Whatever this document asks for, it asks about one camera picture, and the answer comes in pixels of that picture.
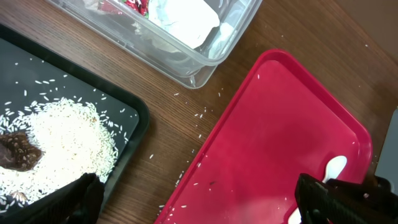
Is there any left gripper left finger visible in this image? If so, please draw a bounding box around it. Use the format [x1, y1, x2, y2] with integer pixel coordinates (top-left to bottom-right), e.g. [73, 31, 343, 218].
[1, 174, 104, 224]

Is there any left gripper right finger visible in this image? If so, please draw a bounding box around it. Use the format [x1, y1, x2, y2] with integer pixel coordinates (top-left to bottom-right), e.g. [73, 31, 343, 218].
[295, 173, 397, 224]

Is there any white plastic spoon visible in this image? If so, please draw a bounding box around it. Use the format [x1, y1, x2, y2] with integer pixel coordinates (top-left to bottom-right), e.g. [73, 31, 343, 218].
[288, 156, 347, 224]

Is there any white rice pile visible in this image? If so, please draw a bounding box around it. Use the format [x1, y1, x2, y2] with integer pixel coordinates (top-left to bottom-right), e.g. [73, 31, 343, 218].
[1, 99, 117, 215]

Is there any brown food chunk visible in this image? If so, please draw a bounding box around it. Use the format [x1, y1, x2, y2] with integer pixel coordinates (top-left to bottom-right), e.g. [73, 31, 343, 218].
[1, 132, 42, 172]

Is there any red snack wrapper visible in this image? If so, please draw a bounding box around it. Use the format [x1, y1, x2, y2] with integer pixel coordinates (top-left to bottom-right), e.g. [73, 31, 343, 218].
[98, 0, 149, 17]

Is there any white tissue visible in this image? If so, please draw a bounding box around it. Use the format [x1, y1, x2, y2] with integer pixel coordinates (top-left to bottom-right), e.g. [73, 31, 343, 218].
[149, 0, 234, 59]

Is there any grey dishwasher rack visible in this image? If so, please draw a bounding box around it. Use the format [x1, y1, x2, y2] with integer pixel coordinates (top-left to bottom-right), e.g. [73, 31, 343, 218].
[375, 110, 397, 195]

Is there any black waste tray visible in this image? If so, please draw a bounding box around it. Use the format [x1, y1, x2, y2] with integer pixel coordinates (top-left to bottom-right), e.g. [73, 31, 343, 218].
[0, 24, 150, 224]

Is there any red serving tray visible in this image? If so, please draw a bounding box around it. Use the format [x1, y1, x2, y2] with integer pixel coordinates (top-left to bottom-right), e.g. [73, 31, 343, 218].
[157, 50, 373, 224]

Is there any clear plastic bin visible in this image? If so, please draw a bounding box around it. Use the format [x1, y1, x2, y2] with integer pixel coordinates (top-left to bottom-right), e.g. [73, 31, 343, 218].
[49, 0, 262, 89]

